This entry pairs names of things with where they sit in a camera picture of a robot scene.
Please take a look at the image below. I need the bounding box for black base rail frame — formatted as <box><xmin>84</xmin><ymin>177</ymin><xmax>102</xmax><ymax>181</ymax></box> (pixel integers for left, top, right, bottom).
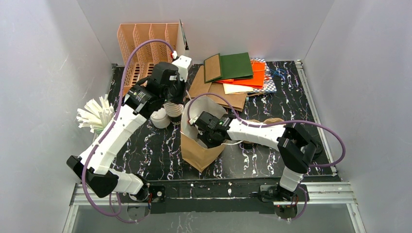
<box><xmin>63</xmin><ymin>177</ymin><xmax>366</xmax><ymax>233</ymax></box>

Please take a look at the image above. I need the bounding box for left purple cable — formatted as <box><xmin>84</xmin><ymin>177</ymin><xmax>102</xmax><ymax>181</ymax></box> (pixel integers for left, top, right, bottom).
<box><xmin>81</xmin><ymin>39</ymin><xmax>178</xmax><ymax>224</ymax></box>

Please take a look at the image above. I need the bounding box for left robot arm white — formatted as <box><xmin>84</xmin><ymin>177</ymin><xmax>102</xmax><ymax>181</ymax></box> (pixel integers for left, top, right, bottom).
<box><xmin>67</xmin><ymin>59</ymin><xmax>191</xmax><ymax>198</ymax></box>

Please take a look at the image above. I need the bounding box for pink desk file organizer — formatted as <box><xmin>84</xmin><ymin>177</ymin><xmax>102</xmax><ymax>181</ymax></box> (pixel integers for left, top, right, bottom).
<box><xmin>117</xmin><ymin>22</ymin><xmax>183</xmax><ymax>95</ymax></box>

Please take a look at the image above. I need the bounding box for stack of paper cups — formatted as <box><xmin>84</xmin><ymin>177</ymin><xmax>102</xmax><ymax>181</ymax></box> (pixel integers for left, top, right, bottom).
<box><xmin>163</xmin><ymin>102</ymin><xmax>184</xmax><ymax>125</ymax></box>

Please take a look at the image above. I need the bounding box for brown kraft paper bag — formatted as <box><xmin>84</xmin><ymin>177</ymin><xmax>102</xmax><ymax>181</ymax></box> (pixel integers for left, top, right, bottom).
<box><xmin>188</xmin><ymin>65</ymin><xmax>247</xmax><ymax>112</ymax></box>

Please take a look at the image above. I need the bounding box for purple cable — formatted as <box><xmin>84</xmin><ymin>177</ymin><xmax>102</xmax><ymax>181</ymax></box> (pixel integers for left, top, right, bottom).
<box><xmin>81</xmin><ymin>39</ymin><xmax>178</xmax><ymax>224</ymax></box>
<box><xmin>187</xmin><ymin>93</ymin><xmax>346</xmax><ymax>222</ymax></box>

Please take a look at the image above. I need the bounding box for black round lid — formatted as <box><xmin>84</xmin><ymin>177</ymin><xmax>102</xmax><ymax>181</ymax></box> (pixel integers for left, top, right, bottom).
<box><xmin>312</xmin><ymin>142</ymin><xmax>324</xmax><ymax>161</ymax></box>

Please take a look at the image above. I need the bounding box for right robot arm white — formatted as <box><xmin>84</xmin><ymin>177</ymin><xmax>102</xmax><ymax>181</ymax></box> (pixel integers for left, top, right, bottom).
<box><xmin>189</xmin><ymin>111</ymin><xmax>319</xmax><ymax>202</ymax></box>

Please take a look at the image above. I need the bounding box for green cup holder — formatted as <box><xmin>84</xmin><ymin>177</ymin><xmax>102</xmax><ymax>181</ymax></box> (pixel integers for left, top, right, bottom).
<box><xmin>93</xmin><ymin>124</ymin><xmax>110</xmax><ymax>136</ymax></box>

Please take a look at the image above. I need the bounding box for white wrapped straws bundle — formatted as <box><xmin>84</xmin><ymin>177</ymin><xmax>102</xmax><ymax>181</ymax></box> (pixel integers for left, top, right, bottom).
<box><xmin>76</xmin><ymin>94</ymin><xmax>114</xmax><ymax>133</ymax></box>

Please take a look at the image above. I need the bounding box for white folder in organizer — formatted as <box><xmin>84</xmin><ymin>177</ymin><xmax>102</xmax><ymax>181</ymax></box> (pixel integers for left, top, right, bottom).
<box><xmin>175</xmin><ymin>20</ymin><xmax>189</xmax><ymax>57</ymax></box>

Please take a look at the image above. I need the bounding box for tan paper bag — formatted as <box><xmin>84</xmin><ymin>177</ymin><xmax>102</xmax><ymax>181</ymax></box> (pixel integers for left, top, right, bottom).
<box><xmin>181</xmin><ymin>96</ymin><xmax>235</xmax><ymax>172</ymax></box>

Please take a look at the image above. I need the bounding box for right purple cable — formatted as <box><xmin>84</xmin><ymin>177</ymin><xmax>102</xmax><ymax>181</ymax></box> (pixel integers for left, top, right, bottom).
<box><xmin>187</xmin><ymin>93</ymin><xmax>346</xmax><ymax>222</ymax></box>

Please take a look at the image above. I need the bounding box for white paper bag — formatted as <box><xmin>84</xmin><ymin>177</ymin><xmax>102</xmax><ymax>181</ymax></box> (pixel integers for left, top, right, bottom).
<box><xmin>223</xmin><ymin>83</ymin><xmax>254</xmax><ymax>95</ymax></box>

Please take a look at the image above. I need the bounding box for orange paper bag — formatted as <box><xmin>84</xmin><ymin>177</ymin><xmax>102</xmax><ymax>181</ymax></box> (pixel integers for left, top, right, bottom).
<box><xmin>215</xmin><ymin>59</ymin><xmax>266</xmax><ymax>89</ymax></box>

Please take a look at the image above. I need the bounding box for cardboard two-cup carrier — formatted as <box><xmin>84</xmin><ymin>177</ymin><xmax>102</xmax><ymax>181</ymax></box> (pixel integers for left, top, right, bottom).
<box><xmin>243</xmin><ymin>118</ymin><xmax>285</xmax><ymax>148</ymax></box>

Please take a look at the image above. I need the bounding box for dark green paper bag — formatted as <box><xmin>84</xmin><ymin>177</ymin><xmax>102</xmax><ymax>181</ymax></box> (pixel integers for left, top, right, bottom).
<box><xmin>204</xmin><ymin>52</ymin><xmax>253</xmax><ymax>83</ymax></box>

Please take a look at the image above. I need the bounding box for stack of white lids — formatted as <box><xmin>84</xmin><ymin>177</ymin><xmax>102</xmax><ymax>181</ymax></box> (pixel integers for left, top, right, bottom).
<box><xmin>150</xmin><ymin>108</ymin><xmax>171</xmax><ymax>129</ymax></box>

